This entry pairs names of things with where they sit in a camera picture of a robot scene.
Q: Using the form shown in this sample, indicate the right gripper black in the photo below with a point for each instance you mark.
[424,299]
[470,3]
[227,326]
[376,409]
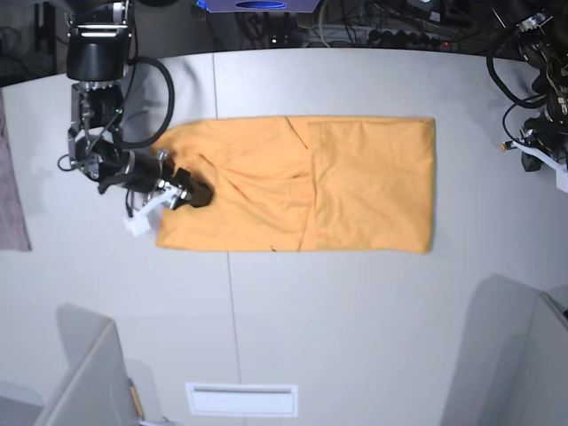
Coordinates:
[143,173]

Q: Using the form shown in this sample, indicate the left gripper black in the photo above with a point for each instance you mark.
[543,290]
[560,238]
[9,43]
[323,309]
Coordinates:
[546,132]

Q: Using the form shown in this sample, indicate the orange T-shirt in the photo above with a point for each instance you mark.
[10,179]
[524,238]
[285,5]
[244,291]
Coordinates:
[305,183]

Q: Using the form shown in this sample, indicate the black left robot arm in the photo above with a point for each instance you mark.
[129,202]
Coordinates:
[538,29]

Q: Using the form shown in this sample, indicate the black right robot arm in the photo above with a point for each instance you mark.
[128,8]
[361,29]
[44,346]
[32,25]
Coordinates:
[98,57]

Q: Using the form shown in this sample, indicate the pink cloth at left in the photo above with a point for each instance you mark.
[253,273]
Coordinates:
[14,234]

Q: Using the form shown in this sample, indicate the purple box with blue oval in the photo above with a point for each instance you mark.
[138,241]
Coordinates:
[222,6]

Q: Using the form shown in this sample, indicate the grey bin lower right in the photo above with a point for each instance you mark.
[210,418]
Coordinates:
[530,383]

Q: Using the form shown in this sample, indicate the grey bin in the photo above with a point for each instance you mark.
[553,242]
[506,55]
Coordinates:
[95,388]
[530,383]

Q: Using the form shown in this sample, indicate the black power strip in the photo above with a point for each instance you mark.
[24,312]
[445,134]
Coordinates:
[407,40]

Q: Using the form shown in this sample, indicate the white label plate on table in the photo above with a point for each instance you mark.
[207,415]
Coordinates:
[243,400]

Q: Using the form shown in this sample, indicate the grey bin lower left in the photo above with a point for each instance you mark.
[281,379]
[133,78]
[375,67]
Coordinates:
[95,388]

